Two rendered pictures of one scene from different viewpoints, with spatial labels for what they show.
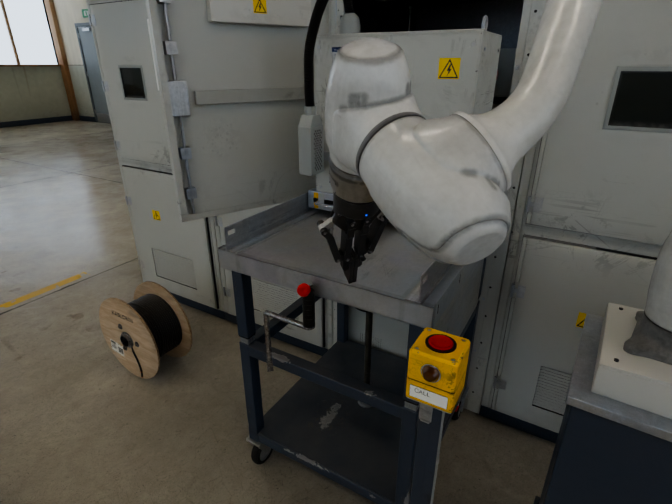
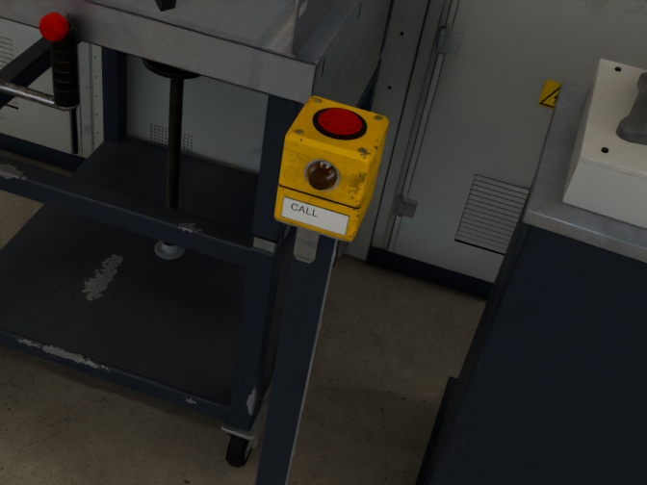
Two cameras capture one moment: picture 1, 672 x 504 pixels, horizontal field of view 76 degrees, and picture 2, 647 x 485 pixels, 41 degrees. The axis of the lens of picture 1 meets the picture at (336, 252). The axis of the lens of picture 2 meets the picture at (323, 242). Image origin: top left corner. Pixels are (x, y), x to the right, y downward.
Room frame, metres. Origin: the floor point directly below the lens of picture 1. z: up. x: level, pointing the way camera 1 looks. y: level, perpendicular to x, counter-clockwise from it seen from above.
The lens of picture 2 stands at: (-0.04, 0.06, 1.32)
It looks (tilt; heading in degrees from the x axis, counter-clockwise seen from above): 40 degrees down; 339
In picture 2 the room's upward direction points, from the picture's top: 11 degrees clockwise
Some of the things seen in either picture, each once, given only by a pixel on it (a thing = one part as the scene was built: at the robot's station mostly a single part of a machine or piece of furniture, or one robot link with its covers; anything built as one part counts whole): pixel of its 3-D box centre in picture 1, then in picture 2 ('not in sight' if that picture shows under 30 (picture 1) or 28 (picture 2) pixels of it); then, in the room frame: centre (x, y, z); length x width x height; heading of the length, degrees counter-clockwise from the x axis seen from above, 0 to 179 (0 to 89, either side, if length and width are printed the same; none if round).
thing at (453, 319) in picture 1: (368, 337); (174, 128); (1.23, -0.11, 0.46); 0.64 x 0.58 x 0.66; 149
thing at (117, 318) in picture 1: (145, 329); not in sight; (1.66, 0.87, 0.20); 0.40 x 0.22 x 0.40; 59
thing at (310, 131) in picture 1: (311, 144); not in sight; (1.33, 0.07, 1.09); 0.08 x 0.05 x 0.17; 150
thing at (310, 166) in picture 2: (429, 375); (320, 178); (0.54, -0.15, 0.87); 0.03 x 0.01 x 0.03; 59
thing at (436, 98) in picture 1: (385, 127); not in sight; (1.28, -0.14, 1.15); 0.48 x 0.01 x 0.48; 60
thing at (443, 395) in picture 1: (437, 368); (331, 167); (0.58, -0.17, 0.85); 0.08 x 0.08 x 0.10; 59
